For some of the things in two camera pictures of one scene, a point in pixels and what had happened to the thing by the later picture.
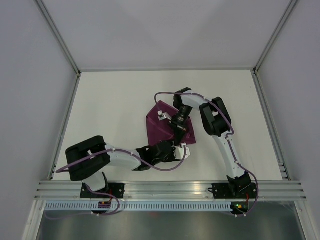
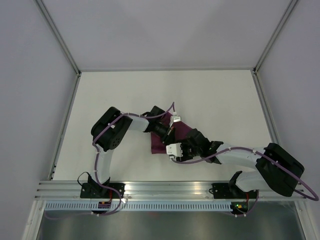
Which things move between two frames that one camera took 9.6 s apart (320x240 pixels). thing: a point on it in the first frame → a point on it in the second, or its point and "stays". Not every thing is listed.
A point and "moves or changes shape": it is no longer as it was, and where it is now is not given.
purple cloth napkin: x=162 y=131 moves or changes shape
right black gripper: x=180 y=131 → x=185 y=157
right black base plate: x=233 y=190 stays
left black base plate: x=116 y=190 stays
